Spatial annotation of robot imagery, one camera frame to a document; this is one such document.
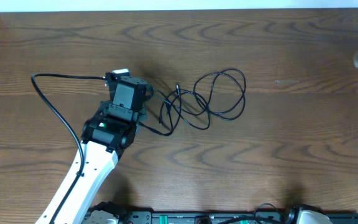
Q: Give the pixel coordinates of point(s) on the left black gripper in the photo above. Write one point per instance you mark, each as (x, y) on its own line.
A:
(142, 116)

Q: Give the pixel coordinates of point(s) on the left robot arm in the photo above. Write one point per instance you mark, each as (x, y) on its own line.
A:
(105, 137)

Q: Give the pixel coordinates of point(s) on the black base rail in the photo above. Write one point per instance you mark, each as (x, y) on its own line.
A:
(108, 212)

